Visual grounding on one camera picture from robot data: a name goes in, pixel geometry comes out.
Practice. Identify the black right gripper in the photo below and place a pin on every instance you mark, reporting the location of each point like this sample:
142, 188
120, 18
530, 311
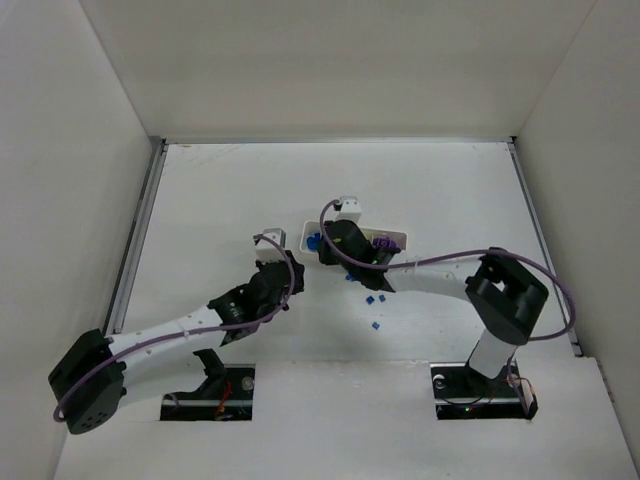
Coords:
329, 245

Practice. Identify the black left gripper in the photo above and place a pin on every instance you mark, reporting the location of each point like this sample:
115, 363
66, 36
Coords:
288, 273

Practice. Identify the large blue arch lego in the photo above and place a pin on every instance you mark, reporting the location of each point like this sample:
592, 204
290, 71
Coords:
312, 242

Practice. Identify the purple round lego piece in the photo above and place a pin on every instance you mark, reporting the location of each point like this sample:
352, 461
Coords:
388, 242

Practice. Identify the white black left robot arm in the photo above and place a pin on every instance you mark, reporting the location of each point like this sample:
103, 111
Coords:
100, 374

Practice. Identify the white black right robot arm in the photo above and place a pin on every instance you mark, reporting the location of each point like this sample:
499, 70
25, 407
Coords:
507, 298

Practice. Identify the white three-compartment tray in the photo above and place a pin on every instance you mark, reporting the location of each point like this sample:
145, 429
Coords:
333, 244

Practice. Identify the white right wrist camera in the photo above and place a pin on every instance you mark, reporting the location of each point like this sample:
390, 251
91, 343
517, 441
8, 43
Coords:
348, 208

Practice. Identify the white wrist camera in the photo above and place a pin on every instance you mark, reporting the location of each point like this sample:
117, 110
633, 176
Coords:
348, 208
270, 245

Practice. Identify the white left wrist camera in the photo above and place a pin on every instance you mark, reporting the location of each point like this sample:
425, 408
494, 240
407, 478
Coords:
270, 245

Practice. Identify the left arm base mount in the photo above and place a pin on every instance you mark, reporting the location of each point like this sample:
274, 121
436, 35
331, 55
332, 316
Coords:
225, 395

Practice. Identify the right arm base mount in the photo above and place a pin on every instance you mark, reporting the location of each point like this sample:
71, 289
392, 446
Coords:
461, 394

